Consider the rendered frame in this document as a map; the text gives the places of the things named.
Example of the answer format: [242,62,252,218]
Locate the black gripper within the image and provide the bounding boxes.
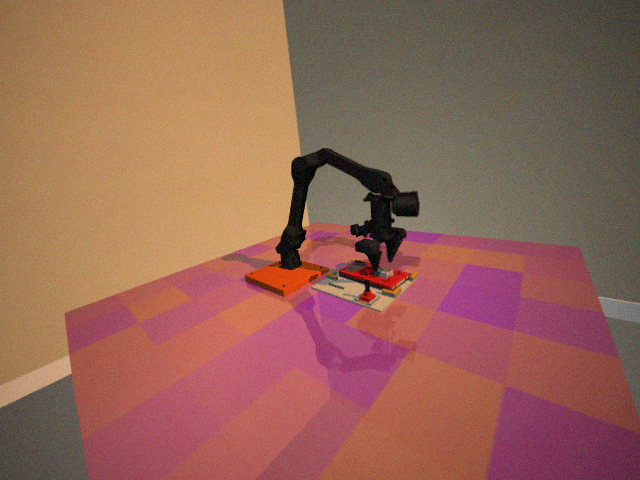
[355,216,406,271]

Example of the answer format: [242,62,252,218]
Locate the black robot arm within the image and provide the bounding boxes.
[275,148,420,270]

